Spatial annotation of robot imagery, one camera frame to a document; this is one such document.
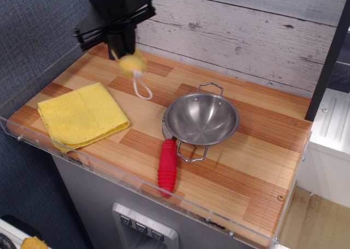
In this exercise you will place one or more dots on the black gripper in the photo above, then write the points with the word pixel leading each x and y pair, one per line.
pixel 113 22

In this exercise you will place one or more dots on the yellow plush toy with loop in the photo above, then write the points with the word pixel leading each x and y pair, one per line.
pixel 134 66

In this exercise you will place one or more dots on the folded yellow cloth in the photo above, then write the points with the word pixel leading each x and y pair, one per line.
pixel 81 117

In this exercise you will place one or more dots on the grey toy cabinet front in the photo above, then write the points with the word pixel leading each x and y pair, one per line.
pixel 94 195

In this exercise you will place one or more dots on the grey panel with buttons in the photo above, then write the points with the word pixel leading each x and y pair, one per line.
pixel 137 230

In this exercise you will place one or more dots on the yellow sponge piece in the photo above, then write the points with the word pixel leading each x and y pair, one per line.
pixel 33 243

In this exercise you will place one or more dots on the black woven item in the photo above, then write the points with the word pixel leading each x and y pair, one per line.
pixel 6 243

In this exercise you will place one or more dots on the white ridged appliance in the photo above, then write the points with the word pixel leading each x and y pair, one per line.
pixel 324 169

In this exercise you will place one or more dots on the clear acrylic guard rail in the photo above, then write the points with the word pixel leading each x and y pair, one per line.
pixel 240 184

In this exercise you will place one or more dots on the steel two-handled bowl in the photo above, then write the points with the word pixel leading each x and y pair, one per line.
pixel 202 118

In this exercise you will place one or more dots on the red-handled utensil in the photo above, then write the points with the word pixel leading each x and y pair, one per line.
pixel 167 171

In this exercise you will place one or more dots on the black right support post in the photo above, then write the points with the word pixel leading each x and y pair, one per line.
pixel 333 53

